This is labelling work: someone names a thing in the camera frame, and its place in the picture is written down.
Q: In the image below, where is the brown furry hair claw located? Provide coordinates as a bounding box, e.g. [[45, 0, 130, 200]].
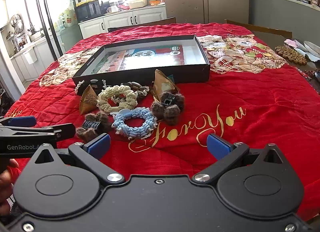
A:
[[76, 111, 112, 143], [150, 91, 185, 125]]

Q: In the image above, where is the light blue knitted scrunchie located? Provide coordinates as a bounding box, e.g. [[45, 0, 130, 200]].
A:
[[112, 107, 157, 140]]

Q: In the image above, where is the gold triangular snack packet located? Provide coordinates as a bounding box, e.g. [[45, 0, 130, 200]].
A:
[[150, 69, 180, 101], [79, 86, 98, 115]]

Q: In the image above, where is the cream knitted scrunchie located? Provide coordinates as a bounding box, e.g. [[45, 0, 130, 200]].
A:
[[97, 85, 138, 114]]

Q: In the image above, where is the brown white-trimmed scrunchie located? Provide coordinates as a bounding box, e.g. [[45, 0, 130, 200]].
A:
[[121, 82, 150, 101]]

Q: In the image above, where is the black knitted scrunchie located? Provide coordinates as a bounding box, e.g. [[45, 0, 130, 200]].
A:
[[75, 79, 105, 96]]

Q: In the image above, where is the person's left hand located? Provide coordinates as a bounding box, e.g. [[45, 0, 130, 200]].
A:
[[0, 168, 12, 216]]

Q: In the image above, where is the red quilted bedspread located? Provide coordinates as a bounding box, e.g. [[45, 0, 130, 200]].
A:
[[6, 23, 319, 221]]

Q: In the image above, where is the black shallow box tray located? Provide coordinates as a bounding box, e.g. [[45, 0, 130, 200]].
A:
[[72, 35, 210, 85]]

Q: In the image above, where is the printed paper in tray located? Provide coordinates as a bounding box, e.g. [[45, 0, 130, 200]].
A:
[[91, 45, 184, 74]]

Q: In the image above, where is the white kitchen cabinet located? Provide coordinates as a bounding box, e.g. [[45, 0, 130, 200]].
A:
[[79, 5, 167, 39]]

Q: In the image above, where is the brown beaded trivet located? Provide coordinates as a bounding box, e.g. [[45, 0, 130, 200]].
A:
[[275, 46, 307, 65]]

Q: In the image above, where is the black microwave oven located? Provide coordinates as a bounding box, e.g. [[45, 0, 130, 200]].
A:
[[75, 0, 101, 23]]

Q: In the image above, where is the brown wooden chair back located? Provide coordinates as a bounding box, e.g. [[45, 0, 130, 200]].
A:
[[107, 17, 176, 33], [225, 19, 293, 39]]

